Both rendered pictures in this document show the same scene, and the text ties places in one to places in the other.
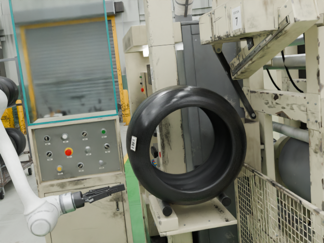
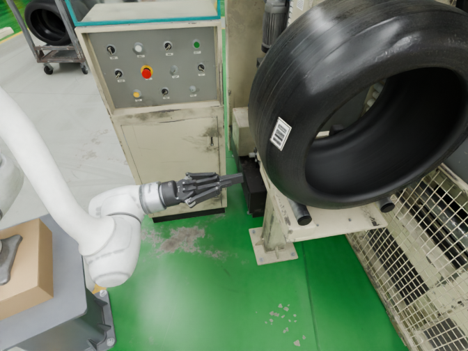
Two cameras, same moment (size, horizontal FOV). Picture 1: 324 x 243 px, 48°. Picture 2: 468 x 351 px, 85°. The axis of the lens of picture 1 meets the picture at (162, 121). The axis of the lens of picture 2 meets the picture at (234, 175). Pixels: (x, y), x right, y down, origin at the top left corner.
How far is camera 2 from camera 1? 115 cm
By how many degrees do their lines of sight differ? 36
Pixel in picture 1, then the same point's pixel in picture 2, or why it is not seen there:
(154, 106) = (348, 57)
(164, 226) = (294, 235)
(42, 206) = (109, 243)
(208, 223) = (349, 225)
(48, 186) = (125, 117)
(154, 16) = not seen: outside the picture
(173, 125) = not seen: hidden behind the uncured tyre
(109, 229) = (201, 162)
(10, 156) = (22, 147)
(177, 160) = not seen: hidden behind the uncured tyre
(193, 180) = (330, 150)
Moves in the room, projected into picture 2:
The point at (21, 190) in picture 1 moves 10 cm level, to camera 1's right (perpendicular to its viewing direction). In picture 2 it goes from (62, 221) to (110, 220)
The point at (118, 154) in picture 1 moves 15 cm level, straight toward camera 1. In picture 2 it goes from (216, 78) to (219, 93)
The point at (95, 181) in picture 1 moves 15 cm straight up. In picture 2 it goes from (186, 113) to (181, 84)
